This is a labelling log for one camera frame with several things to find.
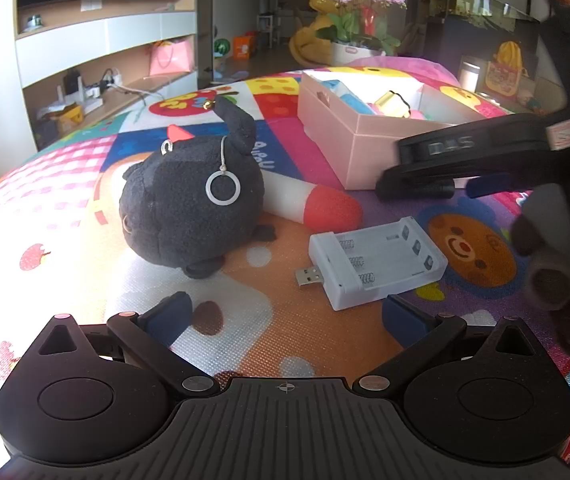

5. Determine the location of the yellow black toy figure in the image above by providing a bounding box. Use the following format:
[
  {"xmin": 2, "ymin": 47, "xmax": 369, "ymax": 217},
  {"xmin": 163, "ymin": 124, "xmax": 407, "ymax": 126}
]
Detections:
[{"xmin": 372, "ymin": 90, "xmax": 412, "ymax": 118}]

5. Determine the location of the blue tissue packet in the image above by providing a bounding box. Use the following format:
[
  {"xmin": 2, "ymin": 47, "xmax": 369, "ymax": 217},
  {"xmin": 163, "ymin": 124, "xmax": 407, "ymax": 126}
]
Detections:
[{"xmin": 322, "ymin": 79, "xmax": 375, "ymax": 115}]

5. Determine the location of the white usb battery charger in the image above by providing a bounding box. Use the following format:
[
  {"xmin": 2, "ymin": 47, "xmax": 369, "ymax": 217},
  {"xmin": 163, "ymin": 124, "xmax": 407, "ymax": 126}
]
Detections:
[{"xmin": 296, "ymin": 217, "xmax": 448, "ymax": 311}]

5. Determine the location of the pink blanket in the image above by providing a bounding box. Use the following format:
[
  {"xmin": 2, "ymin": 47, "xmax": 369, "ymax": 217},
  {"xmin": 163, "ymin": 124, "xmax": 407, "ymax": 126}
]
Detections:
[{"xmin": 349, "ymin": 55, "xmax": 460, "ymax": 87}]

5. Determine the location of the pink orchid flower pot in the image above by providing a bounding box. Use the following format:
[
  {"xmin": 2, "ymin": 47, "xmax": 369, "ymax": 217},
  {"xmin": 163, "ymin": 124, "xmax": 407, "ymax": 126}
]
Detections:
[{"xmin": 315, "ymin": 0, "xmax": 406, "ymax": 66}]

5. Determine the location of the yellow giant plush bear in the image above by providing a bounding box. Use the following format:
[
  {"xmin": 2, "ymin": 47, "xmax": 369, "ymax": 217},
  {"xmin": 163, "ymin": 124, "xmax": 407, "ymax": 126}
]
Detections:
[{"xmin": 288, "ymin": 0, "xmax": 337, "ymax": 68}]

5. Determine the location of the orange box on floor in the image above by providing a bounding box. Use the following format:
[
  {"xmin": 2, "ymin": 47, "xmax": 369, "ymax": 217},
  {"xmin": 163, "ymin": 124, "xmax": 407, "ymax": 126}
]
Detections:
[{"xmin": 233, "ymin": 35, "xmax": 256, "ymax": 61}]

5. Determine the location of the black plush cat toy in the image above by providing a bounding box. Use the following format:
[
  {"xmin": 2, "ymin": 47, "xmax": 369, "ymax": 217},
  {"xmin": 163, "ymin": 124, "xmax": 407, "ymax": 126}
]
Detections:
[{"xmin": 119, "ymin": 98, "xmax": 276, "ymax": 280}]

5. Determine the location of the yellow cartoon bag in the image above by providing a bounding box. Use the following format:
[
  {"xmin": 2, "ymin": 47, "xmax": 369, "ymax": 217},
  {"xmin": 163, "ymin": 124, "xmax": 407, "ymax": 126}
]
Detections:
[{"xmin": 484, "ymin": 41, "xmax": 527, "ymax": 99}]

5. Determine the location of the white wifi router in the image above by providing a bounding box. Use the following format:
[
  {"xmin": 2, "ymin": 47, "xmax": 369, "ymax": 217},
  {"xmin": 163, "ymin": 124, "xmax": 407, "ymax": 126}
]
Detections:
[{"xmin": 53, "ymin": 76, "xmax": 104, "ymax": 115}]

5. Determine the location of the beige sofa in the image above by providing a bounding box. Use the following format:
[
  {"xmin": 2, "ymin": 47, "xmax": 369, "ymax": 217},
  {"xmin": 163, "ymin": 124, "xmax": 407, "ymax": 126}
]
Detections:
[{"xmin": 478, "ymin": 77, "xmax": 567, "ymax": 114}]

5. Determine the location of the colourful cartoon play mat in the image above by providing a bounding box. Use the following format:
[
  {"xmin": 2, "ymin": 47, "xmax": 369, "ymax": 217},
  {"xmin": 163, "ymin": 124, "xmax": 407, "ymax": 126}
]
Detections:
[{"xmin": 0, "ymin": 54, "xmax": 570, "ymax": 480}]

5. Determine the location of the white thermos cup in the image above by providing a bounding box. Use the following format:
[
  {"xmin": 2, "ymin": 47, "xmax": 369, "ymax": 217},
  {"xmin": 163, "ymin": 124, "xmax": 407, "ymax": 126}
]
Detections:
[{"xmin": 458, "ymin": 55, "xmax": 486, "ymax": 92}]

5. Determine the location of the pink gift bag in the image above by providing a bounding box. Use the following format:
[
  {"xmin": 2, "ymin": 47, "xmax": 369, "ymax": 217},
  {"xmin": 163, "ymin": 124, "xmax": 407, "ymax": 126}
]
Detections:
[{"xmin": 149, "ymin": 39, "xmax": 195, "ymax": 76}]

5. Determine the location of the white wooden tv cabinet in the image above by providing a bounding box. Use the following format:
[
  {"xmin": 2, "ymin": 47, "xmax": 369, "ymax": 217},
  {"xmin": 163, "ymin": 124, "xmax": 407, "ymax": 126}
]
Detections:
[{"xmin": 0, "ymin": 0, "xmax": 196, "ymax": 173}]

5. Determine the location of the pink cardboard box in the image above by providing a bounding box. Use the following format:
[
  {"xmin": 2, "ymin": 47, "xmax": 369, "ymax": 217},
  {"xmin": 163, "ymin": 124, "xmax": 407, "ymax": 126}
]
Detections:
[{"xmin": 298, "ymin": 67, "xmax": 507, "ymax": 191}]

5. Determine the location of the red white plush rocket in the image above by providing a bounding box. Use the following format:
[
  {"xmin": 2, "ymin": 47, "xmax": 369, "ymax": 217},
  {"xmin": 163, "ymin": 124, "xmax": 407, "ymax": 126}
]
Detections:
[{"xmin": 261, "ymin": 170, "xmax": 363, "ymax": 233}]

